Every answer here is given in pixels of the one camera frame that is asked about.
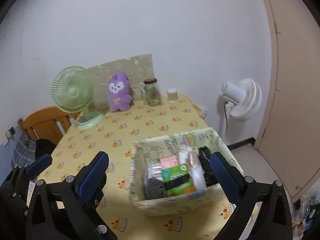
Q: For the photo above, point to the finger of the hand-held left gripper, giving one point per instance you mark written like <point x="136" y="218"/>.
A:
<point x="100" y="220"/>
<point x="38" y="166"/>

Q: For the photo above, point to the clear plastic packet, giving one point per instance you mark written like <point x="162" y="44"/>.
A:
<point x="155" y="171"/>

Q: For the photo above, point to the cartoon print fabric storage box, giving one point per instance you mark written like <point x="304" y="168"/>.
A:
<point x="150" y="152"/>

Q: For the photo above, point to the black cloth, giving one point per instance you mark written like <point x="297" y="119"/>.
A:
<point x="45" y="147"/>

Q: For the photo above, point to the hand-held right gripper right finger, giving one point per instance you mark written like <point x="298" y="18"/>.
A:
<point x="225" y="177"/>

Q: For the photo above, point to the wall socket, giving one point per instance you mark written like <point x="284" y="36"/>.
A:
<point x="10" y="132"/>

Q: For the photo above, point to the green printed cardboard panel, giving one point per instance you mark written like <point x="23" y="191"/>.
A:
<point x="140" y="67"/>

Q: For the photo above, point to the clear plastic bags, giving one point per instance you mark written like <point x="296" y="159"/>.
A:
<point x="306" y="212"/>

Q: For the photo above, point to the yellow printed tablecloth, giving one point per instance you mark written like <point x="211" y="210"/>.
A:
<point x="150" y="122"/>

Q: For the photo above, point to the green desk fan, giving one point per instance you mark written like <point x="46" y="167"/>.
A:
<point x="72" y="90"/>

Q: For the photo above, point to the blue plaid bedding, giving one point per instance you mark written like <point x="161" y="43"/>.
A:
<point x="22" y="150"/>

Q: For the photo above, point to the white standing fan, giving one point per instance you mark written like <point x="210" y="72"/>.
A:
<point x="240" y="97"/>

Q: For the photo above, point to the black plastic bag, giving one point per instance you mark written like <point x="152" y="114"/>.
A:
<point x="206" y="160"/>

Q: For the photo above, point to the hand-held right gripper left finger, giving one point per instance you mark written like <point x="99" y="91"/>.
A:
<point x="92" y="177"/>

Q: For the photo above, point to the beige door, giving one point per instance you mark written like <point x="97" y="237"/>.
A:
<point x="295" y="92"/>

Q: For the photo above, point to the white tissue pack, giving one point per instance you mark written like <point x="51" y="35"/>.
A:
<point x="198" y="180"/>

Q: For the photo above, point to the green orange tissue pack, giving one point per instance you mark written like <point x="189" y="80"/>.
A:
<point x="175" y="175"/>

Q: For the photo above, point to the glass jar with dark lid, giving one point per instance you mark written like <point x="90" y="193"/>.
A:
<point x="152" y="95"/>

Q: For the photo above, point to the pink packet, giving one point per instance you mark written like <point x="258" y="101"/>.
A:
<point x="170" y="162"/>

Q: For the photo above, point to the purple plush toy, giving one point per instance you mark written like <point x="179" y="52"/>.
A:
<point x="120" y="92"/>

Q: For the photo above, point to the cotton swab container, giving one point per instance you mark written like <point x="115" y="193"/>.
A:
<point x="172" y="96"/>

